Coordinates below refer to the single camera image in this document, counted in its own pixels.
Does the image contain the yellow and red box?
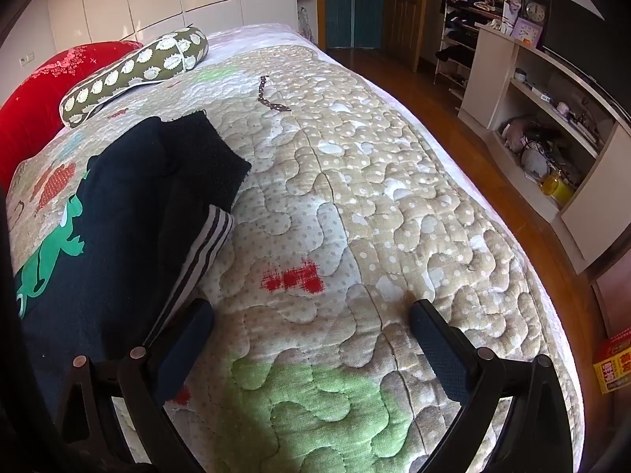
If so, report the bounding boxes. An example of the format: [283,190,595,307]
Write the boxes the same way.
[593,337,631,395]

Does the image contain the dark navy pants striped cuffs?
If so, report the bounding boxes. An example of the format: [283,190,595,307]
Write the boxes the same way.
[14,110,252,434]

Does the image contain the patchwork quilted bed cover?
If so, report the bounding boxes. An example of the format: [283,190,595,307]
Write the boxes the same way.
[5,30,587,473]

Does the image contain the yellow jar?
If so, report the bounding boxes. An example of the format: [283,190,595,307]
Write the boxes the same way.
[541,172,575,203]

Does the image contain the white open shelf unit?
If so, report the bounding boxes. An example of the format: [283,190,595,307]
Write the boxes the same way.
[458,22,631,274]

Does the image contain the teal door curtain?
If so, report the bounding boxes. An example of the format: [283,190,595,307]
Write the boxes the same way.
[324,0,385,50]

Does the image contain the ornate dark table clock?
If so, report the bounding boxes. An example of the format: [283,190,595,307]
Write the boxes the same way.
[520,0,549,28]

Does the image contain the brown wooden door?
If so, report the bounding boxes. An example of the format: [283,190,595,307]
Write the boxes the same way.
[385,0,427,72]

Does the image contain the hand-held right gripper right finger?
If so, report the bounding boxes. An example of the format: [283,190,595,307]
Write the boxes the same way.
[409,298,580,473]

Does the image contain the black flat television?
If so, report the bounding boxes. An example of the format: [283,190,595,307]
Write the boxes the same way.
[542,0,631,124]

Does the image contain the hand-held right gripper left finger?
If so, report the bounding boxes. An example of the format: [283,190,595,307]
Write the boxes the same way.
[52,298,218,473]

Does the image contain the shoe rack with clothes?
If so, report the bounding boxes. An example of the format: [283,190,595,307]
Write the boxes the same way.
[434,0,523,89]

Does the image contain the green patterned bolster pillow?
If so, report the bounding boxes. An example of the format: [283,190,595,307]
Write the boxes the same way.
[60,26,209,129]

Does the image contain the red embroidered pillow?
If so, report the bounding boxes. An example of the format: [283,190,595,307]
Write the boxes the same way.
[0,42,144,188]

